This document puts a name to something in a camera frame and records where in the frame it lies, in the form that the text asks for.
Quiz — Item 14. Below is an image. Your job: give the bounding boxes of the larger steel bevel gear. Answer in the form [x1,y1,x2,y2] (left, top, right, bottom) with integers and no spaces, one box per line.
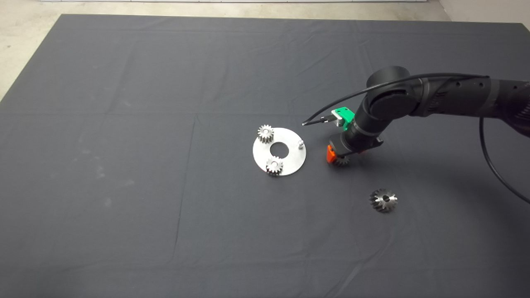
[369,188,398,213]

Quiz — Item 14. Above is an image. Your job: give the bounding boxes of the dark grey table cloth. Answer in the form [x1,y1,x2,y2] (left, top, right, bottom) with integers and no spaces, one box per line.
[0,14,530,298]

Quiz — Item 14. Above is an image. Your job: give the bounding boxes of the bright green camera mount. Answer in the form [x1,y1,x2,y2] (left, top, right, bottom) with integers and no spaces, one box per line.
[331,107,356,131]

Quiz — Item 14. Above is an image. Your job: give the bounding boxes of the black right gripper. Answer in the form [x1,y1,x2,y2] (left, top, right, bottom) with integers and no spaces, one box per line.
[326,132,383,163]

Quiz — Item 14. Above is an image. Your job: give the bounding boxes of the round metal plate with hole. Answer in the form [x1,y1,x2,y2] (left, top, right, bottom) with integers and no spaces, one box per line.
[252,127,307,176]

